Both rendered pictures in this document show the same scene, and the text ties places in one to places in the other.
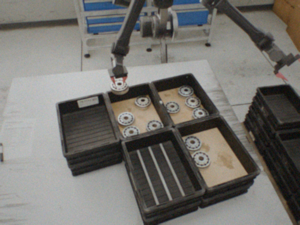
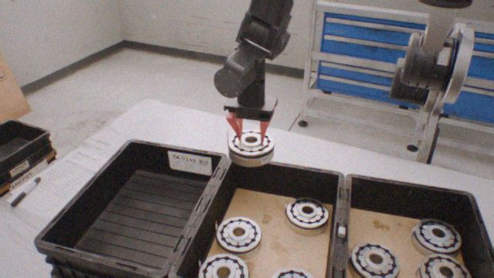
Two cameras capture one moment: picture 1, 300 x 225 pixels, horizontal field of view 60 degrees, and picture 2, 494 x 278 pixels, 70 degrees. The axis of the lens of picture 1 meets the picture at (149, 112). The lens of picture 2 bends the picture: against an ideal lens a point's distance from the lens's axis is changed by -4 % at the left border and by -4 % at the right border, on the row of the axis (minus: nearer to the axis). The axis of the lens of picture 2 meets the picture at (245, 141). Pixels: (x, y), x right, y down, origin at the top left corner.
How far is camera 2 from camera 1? 0.82 m
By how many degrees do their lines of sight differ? 29
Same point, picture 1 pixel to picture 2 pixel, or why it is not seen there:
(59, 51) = not seen: hidden behind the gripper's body
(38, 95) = (153, 132)
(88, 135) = (141, 231)
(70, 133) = (117, 209)
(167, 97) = (378, 229)
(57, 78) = (202, 119)
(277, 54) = not seen: outside the picture
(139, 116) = (278, 244)
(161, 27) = (424, 55)
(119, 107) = (249, 205)
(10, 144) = (49, 186)
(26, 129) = (89, 174)
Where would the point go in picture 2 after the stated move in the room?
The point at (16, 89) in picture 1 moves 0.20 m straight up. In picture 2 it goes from (135, 113) to (127, 72)
